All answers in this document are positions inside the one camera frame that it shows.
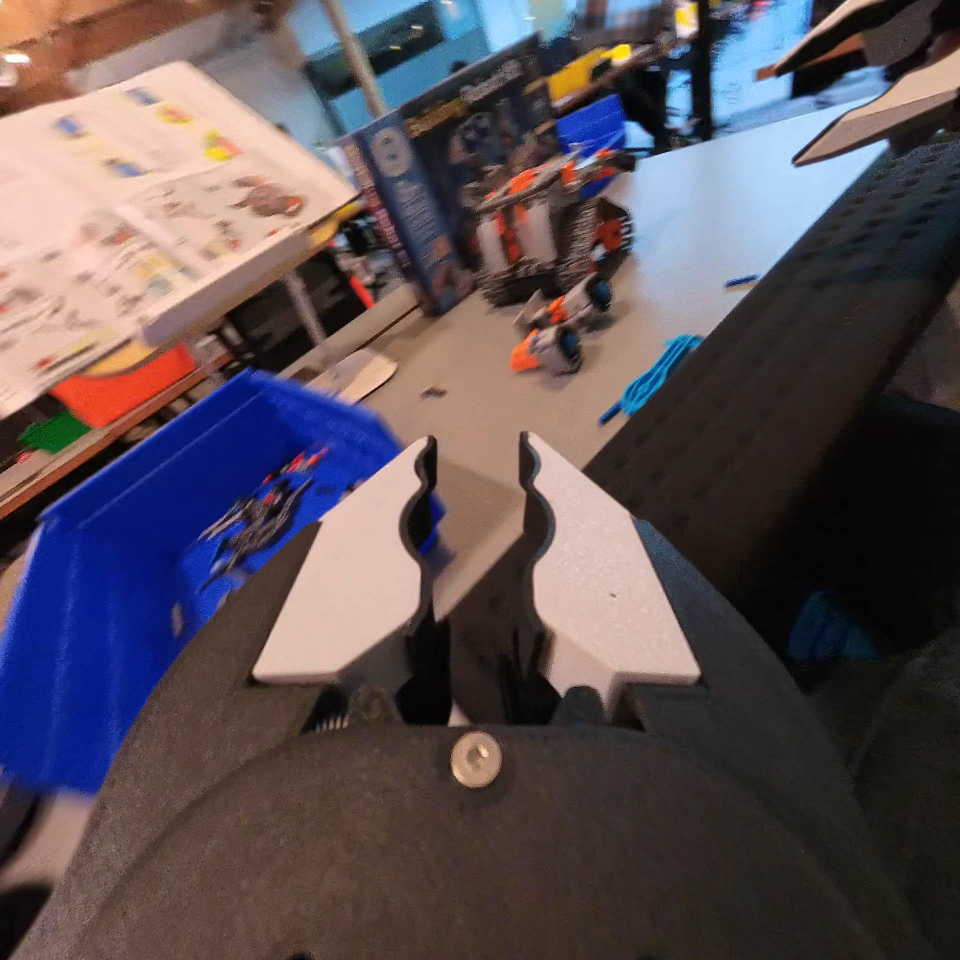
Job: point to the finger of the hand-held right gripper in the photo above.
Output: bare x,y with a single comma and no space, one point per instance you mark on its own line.
885,112
832,37

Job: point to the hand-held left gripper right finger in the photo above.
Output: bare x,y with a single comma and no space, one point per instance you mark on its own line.
615,600

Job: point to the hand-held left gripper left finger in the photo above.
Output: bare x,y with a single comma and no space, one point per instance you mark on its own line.
345,600

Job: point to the pile of small toy parts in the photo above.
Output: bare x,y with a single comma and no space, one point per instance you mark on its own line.
255,517

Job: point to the blue storage bin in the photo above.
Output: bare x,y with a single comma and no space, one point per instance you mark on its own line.
90,600
592,127

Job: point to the grey wheel module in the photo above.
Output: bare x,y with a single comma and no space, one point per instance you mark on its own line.
555,337

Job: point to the black pole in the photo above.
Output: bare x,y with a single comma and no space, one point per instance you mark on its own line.
701,67

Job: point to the small blue toy pin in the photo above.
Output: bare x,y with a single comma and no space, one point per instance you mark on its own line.
741,281

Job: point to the black perforated mat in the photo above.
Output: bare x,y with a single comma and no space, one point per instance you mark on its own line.
787,337

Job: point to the yellow bin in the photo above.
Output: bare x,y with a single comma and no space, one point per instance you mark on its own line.
589,71

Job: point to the light blue stand rod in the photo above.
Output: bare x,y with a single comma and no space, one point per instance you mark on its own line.
304,307

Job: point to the orange plastic bin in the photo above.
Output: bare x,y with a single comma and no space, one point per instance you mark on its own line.
120,390

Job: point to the grey orange tracked toy robot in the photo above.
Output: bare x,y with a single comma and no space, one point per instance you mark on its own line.
555,225

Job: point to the green box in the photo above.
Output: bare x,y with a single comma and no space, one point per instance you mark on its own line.
52,435

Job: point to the dark blue toy kit box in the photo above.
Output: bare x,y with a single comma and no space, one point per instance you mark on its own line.
420,210

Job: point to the white instruction sheet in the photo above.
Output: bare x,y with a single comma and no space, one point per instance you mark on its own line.
112,150

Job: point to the light blue toy frame piece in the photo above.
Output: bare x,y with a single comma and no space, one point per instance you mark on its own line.
652,375

